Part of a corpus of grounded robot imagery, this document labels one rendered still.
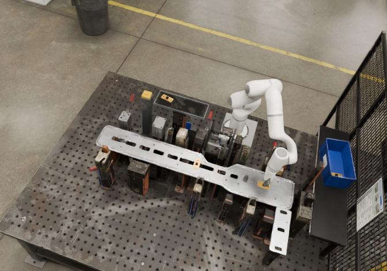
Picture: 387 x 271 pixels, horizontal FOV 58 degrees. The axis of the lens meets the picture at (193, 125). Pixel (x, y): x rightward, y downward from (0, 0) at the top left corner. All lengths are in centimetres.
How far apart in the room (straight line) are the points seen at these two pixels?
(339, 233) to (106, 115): 195
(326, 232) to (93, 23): 365
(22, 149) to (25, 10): 231
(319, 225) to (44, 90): 319
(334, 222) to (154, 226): 116
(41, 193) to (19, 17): 319
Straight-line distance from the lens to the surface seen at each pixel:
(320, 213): 239
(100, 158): 232
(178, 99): 249
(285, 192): 241
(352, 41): 570
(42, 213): 262
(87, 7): 462
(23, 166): 371
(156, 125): 239
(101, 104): 310
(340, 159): 268
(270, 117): 204
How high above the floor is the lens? 300
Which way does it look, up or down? 52 degrees down
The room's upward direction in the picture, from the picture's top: 9 degrees clockwise
